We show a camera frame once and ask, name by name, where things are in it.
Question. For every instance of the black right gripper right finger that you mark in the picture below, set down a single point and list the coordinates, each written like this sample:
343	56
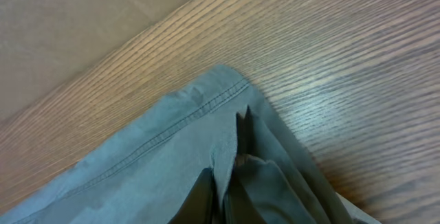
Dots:
239	207

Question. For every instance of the grey shorts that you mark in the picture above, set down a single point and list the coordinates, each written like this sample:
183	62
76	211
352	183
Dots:
144	173

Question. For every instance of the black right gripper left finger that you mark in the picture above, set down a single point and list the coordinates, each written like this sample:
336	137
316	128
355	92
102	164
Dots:
197	207

